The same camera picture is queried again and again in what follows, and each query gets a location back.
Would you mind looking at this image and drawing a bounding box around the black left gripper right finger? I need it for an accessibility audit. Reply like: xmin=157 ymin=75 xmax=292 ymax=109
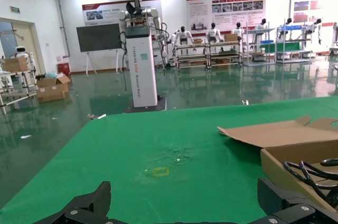
xmin=252 ymin=178 xmax=338 ymax=224

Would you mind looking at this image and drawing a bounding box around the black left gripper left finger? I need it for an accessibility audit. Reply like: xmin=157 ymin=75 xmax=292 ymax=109
xmin=34 ymin=181 xmax=112 ymax=224

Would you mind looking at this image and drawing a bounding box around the black power cable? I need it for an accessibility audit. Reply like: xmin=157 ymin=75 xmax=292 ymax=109
xmin=283 ymin=157 xmax=338 ymax=204

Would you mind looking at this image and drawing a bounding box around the open brown cardboard box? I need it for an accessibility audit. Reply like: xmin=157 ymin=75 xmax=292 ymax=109
xmin=217 ymin=115 xmax=338 ymax=214

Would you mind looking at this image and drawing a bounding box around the open cardboard shipping box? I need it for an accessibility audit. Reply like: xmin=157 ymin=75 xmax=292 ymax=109
xmin=36 ymin=75 xmax=71 ymax=103

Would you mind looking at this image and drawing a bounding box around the green table cloth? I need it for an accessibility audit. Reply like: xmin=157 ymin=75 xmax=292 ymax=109
xmin=0 ymin=96 xmax=338 ymax=224

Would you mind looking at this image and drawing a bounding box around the white pipe rack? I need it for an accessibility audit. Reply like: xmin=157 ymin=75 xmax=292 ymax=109
xmin=0 ymin=61 xmax=38 ymax=115

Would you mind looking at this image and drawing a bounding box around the red floor cabinet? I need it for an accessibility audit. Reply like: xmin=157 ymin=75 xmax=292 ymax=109
xmin=57 ymin=62 xmax=71 ymax=76

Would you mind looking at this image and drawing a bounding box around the metal shelf with blue tray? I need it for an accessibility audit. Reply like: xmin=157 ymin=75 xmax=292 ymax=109
xmin=275 ymin=24 xmax=313 ymax=64
xmin=244 ymin=26 xmax=277 ymax=66

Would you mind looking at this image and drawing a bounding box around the brown cardboard carton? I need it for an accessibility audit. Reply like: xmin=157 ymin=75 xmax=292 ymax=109
xmin=1 ymin=57 xmax=29 ymax=73

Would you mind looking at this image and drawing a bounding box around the pipe rack with wooden shelves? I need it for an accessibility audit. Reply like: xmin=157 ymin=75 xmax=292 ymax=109
xmin=175 ymin=43 xmax=209 ymax=69
xmin=207 ymin=40 xmax=243 ymax=68

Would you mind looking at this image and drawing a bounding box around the small white round-head robot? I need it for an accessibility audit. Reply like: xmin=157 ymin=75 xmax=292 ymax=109
xmin=13 ymin=45 xmax=35 ymax=62

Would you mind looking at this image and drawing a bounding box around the black screen on stand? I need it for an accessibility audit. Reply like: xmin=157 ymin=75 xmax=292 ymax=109
xmin=76 ymin=22 xmax=125 ymax=74

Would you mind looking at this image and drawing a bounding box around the white black humanoid robot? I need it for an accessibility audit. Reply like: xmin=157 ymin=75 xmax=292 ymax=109
xmin=170 ymin=25 xmax=193 ymax=51
xmin=311 ymin=17 xmax=324 ymax=45
xmin=232 ymin=22 xmax=245 ymax=41
xmin=206 ymin=22 xmax=222 ymax=43
xmin=255 ymin=18 xmax=268 ymax=38
xmin=278 ymin=17 xmax=293 ymax=36

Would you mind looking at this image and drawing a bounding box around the beige door with window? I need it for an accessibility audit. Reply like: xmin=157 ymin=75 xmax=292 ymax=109
xmin=0 ymin=17 xmax=40 ymax=77

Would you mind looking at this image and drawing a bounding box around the grey wall pipe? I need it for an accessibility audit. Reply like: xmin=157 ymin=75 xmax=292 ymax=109
xmin=54 ymin=0 xmax=71 ymax=58

